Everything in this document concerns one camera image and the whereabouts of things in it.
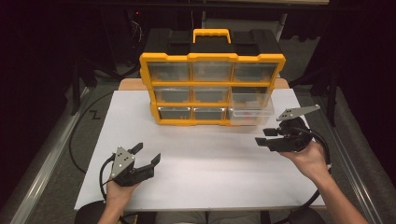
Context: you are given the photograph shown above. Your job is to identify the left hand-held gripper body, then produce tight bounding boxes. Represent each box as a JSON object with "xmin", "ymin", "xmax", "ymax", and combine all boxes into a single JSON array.
[{"xmin": 108, "ymin": 146, "xmax": 156, "ymax": 188}]

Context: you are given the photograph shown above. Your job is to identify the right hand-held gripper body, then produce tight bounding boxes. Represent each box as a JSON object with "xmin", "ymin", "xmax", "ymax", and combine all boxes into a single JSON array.
[{"xmin": 267, "ymin": 105, "xmax": 321, "ymax": 153}]

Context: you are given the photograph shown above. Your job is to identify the clear plastic drawer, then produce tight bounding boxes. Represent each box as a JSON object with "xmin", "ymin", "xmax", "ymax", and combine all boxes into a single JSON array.
[{"xmin": 231, "ymin": 87, "xmax": 276, "ymax": 127}]

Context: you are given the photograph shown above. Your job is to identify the person's right hand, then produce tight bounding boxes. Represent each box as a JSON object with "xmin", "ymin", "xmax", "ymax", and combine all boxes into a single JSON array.
[{"xmin": 280, "ymin": 141, "xmax": 332, "ymax": 185}]

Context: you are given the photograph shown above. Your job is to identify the person's left hand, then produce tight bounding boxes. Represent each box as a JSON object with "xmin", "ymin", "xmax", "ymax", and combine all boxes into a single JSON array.
[{"xmin": 105, "ymin": 180, "xmax": 140, "ymax": 206}]

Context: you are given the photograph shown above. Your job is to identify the dark round object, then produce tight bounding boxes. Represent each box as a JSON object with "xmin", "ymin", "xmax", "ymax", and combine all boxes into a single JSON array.
[
  {"xmin": 288, "ymin": 207, "xmax": 327, "ymax": 224},
  {"xmin": 74, "ymin": 200, "xmax": 108, "ymax": 224}
]

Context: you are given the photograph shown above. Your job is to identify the black metal stand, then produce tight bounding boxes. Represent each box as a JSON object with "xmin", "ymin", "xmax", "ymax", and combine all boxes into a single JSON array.
[
  {"xmin": 326, "ymin": 60, "xmax": 341, "ymax": 128},
  {"xmin": 69, "ymin": 50, "xmax": 98, "ymax": 117}
]

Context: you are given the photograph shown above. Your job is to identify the person's grey trousers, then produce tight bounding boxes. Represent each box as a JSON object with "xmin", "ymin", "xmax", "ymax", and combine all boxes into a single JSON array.
[{"xmin": 154, "ymin": 211, "xmax": 262, "ymax": 224}]

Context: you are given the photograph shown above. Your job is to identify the set of clear drawers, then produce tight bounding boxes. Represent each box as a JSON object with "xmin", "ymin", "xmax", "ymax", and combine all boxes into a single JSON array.
[{"xmin": 147, "ymin": 61, "xmax": 278, "ymax": 121}]

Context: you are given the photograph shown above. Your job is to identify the yellow black drawer organizer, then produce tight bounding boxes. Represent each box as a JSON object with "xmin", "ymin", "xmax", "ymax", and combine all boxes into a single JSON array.
[{"xmin": 138, "ymin": 28, "xmax": 287, "ymax": 127}]

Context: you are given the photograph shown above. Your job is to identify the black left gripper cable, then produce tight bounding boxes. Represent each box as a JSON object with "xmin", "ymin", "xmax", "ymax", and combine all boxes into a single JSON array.
[{"xmin": 98, "ymin": 154, "xmax": 117, "ymax": 202}]

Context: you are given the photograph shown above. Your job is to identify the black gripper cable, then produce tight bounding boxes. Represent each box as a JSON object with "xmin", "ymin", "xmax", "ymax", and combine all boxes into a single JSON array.
[
  {"xmin": 98, "ymin": 154, "xmax": 117, "ymax": 202},
  {"xmin": 295, "ymin": 126, "xmax": 332, "ymax": 210}
]

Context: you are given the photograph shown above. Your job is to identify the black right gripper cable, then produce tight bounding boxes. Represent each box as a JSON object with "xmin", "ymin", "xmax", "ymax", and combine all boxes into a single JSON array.
[{"xmin": 295, "ymin": 126, "xmax": 332, "ymax": 210}]

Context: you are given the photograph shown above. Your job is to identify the thin black floor cable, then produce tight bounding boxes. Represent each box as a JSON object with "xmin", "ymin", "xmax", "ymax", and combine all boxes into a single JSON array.
[{"xmin": 68, "ymin": 91, "xmax": 118, "ymax": 175}]

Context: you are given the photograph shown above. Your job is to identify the metal floor rail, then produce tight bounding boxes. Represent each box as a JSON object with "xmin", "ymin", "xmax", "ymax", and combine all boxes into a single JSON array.
[
  {"xmin": 8, "ymin": 87, "xmax": 92, "ymax": 224},
  {"xmin": 322, "ymin": 124, "xmax": 385, "ymax": 224}
]

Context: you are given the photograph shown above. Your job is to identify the bundle of wires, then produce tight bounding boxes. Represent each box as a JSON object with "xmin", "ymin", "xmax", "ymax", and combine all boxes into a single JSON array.
[{"xmin": 130, "ymin": 19, "xmax": 145, "ymax": 45}]

